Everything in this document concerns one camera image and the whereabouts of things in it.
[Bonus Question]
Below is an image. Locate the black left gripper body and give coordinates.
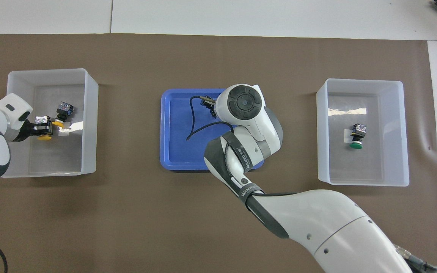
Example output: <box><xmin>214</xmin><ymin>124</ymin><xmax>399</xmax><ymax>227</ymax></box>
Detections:
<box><xmin>12</xmin><ymin>118</ymin><xmax>35</xmax><ymax>143</ymax></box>

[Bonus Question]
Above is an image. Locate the yellow push button switch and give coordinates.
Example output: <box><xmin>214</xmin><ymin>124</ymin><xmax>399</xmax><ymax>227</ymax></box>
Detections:
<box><xmin>52</xmin><ymin>102</ymin><xmax>75</xmax><ymax>129</ymax></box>
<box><xmin>35</xmin><ymin>115</ymin><xmax>55</xmax><ymax>141</ymax></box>

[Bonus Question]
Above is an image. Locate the green push button switch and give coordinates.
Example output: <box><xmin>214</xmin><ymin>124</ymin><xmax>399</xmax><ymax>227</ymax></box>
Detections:
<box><xmin>349</xmin><ymin>123</ymin><xmax>368</xmax><ymax>149</ymax></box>

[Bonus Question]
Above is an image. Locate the translucent white plastic box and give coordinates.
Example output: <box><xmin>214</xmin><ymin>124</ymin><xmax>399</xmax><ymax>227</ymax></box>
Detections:
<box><xmin>316</xmin><ymin>78</ymin><xmax>410</xmax><ymax>187</ymax></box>
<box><xmin>0</xmin><ymin>68</ymin><xmax>99</xmax><ymax>179</ymax></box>

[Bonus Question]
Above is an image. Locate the blue plastic tray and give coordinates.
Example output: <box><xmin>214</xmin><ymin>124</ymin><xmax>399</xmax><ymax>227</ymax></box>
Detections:
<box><xmin>160</xmin><ymin>89</ymin><xmax>265</xmax><ymax>171</ymax></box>

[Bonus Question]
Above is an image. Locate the brown paper table mat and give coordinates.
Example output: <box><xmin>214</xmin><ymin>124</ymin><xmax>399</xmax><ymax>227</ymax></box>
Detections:
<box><xmin>0</xmin><ymin>33</ymin><xmax>437</xmax><ymax>273</ymax></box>

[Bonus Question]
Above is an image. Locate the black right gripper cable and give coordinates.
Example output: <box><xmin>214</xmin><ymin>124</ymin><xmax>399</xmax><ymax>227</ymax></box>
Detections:
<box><xmin>186</xmin><ymin>96</ymin><xmax>437</xmax><ymax>273</ymax></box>

